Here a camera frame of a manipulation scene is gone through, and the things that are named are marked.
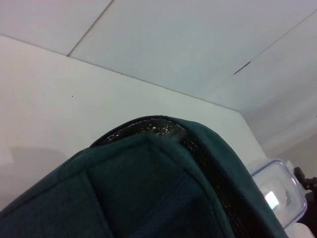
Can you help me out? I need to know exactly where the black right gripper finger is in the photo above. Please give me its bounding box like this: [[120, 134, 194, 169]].
[[294, 166, 317, 193], [296, 192, 317, 225]]

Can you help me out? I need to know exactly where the clear plastic blue-rimmed food container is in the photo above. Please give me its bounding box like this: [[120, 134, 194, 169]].
[[251, 158, 308, 230]]

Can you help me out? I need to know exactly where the dark teal fabric lunch bag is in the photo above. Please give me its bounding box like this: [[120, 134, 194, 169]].
[[0, 115, 289, 238]]

